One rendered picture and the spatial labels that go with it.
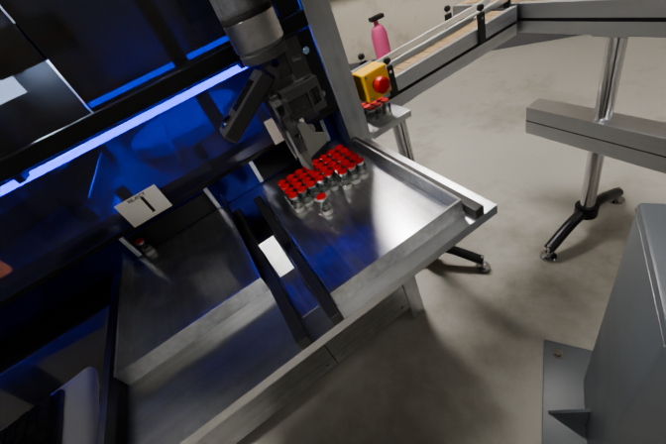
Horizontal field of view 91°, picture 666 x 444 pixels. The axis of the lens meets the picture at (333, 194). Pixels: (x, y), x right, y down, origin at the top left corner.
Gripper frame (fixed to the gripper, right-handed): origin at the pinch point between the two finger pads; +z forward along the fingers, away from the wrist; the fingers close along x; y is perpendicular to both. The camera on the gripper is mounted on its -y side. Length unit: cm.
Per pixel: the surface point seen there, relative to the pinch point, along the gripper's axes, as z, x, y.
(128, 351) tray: 12.4, -3.5, -42.4
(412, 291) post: 85, 19, 20
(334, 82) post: -3.4, 18.3, 18.0
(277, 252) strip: 9.9, -5.5, -12.3
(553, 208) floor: 102, 21, 102
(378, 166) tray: 13.3, 4.8, 16.1
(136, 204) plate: -1.8, 16.7, -31.3
